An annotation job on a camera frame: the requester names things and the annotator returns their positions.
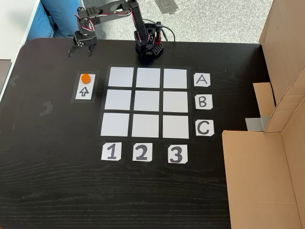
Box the white nine-square grid sheet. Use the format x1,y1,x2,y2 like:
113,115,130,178
96,65,193,141

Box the person's legs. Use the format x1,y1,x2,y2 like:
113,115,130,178
26,0,88,41

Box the white arrow paper sheet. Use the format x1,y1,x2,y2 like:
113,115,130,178
75,73,96,101

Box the white side table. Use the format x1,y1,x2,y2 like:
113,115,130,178
0,0,41,103

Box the black red bar clamp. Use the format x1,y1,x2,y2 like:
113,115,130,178
153,21,164,46

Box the paper sheet number 1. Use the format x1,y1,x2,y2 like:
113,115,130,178
101,142,122,162

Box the paper sheet number 2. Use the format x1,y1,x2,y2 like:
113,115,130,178
132,143,153,162

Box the paper sheet letter A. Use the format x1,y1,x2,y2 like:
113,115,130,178
193,73,211,87

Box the paper sheet letter B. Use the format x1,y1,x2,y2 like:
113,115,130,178
195,94,214,110

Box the paper sheet number 3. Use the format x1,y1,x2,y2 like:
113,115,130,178
168,144,188,164

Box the paper sheet letter C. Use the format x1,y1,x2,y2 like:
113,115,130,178
195,120,214,137

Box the brown cardboard panel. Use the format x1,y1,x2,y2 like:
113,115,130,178
252,0,305,133
221,95,305,229

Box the black power cable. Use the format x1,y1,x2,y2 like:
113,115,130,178
160,25,176,42

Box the grey duct tape strip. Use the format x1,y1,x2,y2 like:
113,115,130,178
245,116,272,132

